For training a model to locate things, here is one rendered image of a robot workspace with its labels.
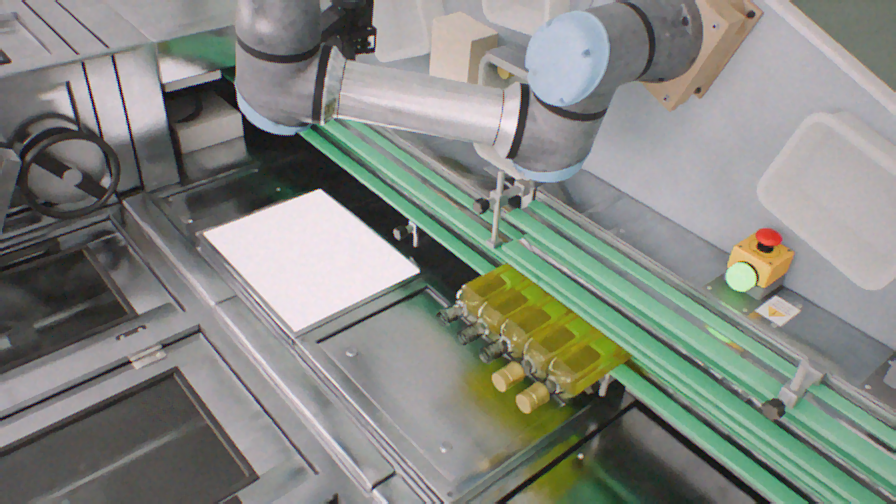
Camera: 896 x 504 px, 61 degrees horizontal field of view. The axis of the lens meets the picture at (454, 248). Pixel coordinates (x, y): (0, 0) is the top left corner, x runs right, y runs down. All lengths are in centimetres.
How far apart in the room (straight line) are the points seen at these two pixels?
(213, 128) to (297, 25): 114
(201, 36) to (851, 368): 150
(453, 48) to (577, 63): 61
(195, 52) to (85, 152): 34
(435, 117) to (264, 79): 24
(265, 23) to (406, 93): 22
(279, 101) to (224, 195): 90
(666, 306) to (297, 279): 78
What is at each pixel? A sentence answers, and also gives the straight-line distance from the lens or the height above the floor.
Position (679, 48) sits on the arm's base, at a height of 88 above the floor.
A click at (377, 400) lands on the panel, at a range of 141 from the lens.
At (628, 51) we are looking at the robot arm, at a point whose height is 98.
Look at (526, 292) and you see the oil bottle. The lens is 141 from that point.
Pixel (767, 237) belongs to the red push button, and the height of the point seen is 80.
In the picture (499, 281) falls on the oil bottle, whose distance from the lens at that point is 142.
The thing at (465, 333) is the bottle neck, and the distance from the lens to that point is 134.
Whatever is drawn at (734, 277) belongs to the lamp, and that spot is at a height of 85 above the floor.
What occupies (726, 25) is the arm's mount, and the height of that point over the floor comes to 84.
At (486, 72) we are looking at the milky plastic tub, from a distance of 155.
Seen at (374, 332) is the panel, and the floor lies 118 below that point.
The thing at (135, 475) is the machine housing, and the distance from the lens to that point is 144.
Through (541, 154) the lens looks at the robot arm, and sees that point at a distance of 115.
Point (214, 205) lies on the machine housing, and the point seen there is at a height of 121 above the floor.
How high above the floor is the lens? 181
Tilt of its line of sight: 32 degrees down
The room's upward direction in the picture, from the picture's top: 115 degrees counter-clockwise
